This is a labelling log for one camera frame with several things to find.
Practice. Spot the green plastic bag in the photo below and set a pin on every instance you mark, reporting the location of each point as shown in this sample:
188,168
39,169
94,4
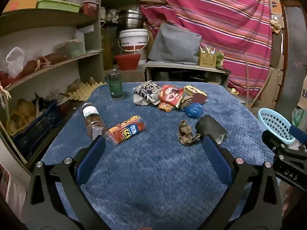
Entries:
297,117

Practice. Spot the green leafy vegetables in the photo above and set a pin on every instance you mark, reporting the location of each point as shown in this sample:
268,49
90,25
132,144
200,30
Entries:
219,58

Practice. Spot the white plastic bag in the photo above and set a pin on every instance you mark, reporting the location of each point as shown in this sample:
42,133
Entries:
14,61

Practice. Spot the low wooden cabinet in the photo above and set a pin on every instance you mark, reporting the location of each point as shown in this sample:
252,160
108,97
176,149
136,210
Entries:
182,67

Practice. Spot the gold patterned box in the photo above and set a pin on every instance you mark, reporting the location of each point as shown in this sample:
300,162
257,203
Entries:
194,90

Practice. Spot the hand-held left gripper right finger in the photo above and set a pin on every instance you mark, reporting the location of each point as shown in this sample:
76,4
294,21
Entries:
217,158

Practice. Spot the cardboard box with dark label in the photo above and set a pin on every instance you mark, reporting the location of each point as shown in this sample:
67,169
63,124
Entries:
275,2

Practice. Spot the brown glass jar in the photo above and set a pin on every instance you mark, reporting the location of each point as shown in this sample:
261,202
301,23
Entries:
92,122

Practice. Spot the orange box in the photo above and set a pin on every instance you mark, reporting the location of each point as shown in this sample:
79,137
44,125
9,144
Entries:
20,4

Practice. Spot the wooden utensil holder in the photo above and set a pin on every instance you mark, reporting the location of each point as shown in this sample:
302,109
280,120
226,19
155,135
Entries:
207,60

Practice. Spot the clear plastic container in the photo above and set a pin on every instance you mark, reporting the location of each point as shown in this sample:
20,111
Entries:
69,48

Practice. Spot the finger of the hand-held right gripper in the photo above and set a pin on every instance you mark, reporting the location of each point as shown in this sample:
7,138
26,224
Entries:
272,137
297,131

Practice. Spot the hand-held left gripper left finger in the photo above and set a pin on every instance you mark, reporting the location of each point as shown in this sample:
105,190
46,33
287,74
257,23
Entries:
92,155

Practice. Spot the wooden shelf unit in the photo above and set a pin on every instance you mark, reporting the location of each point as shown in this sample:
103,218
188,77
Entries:
48,19

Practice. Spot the yellow mesh bag of potatoes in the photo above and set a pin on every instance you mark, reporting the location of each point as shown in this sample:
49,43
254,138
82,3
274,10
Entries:
20,117

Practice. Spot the green plastic container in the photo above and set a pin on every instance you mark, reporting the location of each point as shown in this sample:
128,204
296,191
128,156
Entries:
57,6

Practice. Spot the sweet potato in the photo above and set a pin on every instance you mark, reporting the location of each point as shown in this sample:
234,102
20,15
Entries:
27,68
51,58

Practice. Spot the orange cracker packet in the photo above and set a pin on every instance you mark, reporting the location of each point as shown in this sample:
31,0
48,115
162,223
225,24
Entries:
124,130

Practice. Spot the red plastic basin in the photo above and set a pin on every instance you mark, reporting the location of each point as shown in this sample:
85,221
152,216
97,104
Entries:
128,61

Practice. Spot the blue plastic bag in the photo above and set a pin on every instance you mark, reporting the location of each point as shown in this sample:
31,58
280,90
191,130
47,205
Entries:
193,110

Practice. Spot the green glass bottle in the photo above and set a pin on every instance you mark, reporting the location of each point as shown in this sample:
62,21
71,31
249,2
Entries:
115,86

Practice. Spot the grey cushion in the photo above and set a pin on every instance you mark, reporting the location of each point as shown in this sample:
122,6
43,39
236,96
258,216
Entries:
175,43

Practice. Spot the light blue plastic basket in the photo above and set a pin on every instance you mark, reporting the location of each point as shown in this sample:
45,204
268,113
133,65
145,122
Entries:
273,122

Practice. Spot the pink striped cloth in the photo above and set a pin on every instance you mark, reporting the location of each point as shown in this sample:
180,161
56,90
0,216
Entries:
215,16

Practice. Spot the red snack packet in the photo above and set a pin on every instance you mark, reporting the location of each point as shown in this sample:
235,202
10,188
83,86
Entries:
170,95

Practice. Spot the flattened cardboard boxes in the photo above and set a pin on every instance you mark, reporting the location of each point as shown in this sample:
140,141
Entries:
273,83

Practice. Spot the white plastic bucket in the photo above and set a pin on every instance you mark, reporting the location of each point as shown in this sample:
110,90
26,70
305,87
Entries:
133,38

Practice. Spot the black and white snack packet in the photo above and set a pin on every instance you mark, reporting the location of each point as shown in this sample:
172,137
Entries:
146,89

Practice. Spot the steel cooking pot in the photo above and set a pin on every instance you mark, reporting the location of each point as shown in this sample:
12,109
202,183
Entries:
130,19

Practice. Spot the dark blue plastic crate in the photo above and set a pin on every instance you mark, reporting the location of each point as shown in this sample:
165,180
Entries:
36,129

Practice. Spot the wooden framed door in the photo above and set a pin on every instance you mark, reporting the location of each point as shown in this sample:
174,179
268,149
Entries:
295,40

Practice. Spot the printed cardboard box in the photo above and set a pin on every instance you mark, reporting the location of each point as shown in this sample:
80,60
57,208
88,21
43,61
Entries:
304,91

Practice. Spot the dark grey foil packet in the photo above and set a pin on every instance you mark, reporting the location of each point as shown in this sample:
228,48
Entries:
209,127

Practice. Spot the small brown wrapper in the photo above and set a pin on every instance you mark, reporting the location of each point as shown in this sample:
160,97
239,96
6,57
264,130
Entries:
185,101

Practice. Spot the yellow egg tray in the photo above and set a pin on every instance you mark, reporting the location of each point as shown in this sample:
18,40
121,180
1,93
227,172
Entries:
84,92

